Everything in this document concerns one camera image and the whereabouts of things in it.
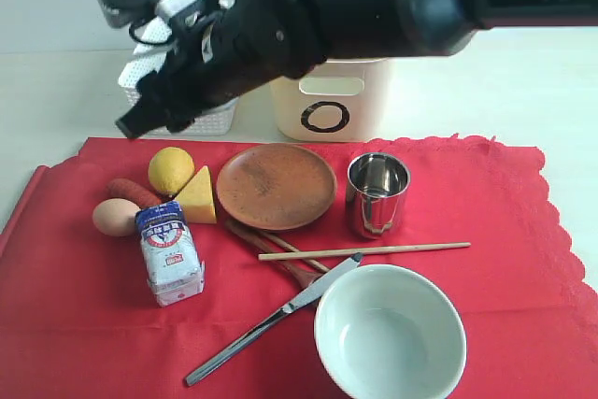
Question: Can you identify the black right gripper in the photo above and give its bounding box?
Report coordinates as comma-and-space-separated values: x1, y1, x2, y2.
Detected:
115, 0, 255, 140

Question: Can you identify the yellow lemon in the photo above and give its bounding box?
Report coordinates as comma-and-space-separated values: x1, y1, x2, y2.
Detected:
148, 147, 195, 197

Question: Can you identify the red sausage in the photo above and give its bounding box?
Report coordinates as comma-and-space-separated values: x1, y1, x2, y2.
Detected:
107, 178, 163, 209

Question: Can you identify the yellow cheese wedge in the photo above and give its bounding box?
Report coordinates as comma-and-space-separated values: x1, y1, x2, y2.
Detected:
175, 165, 217, 224

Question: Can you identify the brown egg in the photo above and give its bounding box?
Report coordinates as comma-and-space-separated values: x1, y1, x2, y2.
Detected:
93, 198, 140, 237

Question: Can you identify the white blue packet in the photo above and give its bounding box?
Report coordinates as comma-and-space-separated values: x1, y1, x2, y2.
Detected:
135, 201, 205, 306

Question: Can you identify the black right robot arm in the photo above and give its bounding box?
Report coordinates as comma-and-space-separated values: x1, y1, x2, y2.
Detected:
98, 0, 597, 139

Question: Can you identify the white perforated plastic basket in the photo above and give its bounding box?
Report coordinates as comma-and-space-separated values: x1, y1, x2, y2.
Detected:
118, 0, 237, 135

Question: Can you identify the brown wooden plate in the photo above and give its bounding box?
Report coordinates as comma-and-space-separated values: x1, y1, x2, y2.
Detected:
216, 143, 337, 232

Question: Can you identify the red table cloth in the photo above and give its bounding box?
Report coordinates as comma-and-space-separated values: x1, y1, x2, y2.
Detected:
1, 136, 597, 398

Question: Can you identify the brown wooden chopstick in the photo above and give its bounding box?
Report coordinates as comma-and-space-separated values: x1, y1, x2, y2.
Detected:
257, 230, 329, 273

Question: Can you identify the cream plastic bin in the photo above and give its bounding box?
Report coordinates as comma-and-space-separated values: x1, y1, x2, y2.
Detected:
269, 59, 392, 142

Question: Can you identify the brown wooden spoon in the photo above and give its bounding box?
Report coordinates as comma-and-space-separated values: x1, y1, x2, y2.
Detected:
225, 219, 325, 288

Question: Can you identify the light wooden chopstick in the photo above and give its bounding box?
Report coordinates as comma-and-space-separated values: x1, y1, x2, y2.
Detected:
258, 242, 471, 262

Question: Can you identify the stainless steel cup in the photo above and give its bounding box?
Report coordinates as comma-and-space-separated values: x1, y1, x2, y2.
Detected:
345, 152, 411, 239

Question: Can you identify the stainless steel knife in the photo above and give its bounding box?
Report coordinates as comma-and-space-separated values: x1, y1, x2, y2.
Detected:
185, 252, 363, 387

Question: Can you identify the white ceramic bowl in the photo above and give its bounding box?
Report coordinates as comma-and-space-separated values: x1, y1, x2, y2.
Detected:
314, 264, 467, 398

